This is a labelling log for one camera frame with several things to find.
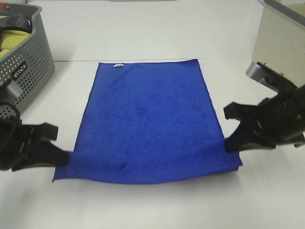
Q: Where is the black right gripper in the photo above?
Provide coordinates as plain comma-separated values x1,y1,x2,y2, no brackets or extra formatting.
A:
224,86,305,153

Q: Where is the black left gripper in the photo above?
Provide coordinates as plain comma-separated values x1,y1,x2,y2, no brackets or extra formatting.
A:
0,103,69,171

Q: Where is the blue towel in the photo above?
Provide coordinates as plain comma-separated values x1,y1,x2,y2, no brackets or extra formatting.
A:
53,59,242,184

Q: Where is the grey perforated laundry basket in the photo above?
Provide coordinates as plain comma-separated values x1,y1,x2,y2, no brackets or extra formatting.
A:
0,3,55,113

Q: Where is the beige bin on right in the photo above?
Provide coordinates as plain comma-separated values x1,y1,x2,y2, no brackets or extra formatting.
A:
252,0,305,87

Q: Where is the yellow-green towel in basket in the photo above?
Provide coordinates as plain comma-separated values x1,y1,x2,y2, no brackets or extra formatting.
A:
0,30,30,58

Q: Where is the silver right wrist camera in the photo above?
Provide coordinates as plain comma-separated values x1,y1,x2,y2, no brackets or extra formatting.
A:
245,62,282,92

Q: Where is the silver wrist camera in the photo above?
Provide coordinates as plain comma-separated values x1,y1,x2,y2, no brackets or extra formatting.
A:
245,62,282,92
0,81,23,104

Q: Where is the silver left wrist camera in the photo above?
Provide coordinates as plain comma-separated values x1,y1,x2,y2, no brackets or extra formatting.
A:
0,81,23,104

